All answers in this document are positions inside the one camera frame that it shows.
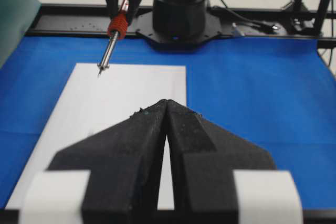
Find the blue table mat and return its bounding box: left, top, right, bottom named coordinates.
left=1, top=37, right=335, bottom=209

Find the black soldering iron cable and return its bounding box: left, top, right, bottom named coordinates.
left=199, top=0, right=280, bottom=33

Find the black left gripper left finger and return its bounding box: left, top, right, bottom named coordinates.
left=48, top=100, right=167, bottom=223

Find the black aluminium frame rail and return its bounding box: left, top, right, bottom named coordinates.
left=26, top=4, right=335, bottom=49

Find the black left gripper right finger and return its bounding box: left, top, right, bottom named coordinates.
left=166, top=100, right=276, bottom=223

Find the red handled soldering iron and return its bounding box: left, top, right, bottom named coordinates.
left=98, top=0, right=129, bottom=77

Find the large white base board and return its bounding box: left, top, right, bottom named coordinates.
left=6, top=63, right=186, bottom=209

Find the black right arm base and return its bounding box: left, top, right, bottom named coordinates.
left=134, top=0, right=222, bottom=48

